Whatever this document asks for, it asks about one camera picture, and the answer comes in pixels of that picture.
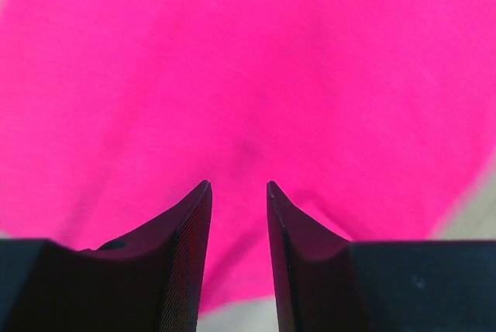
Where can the red t-shirt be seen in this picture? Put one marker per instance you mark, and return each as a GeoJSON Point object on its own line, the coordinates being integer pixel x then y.
{"type": "Point", "coordinates": [374, 116]}

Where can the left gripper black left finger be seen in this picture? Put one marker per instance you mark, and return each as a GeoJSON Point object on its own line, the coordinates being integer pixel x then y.
{"type": "Point", "coordinates": [149, 279]}

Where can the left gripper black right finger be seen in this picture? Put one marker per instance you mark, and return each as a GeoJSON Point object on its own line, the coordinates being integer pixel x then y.
{"type": "Point", "coordinates": [323, 282]}

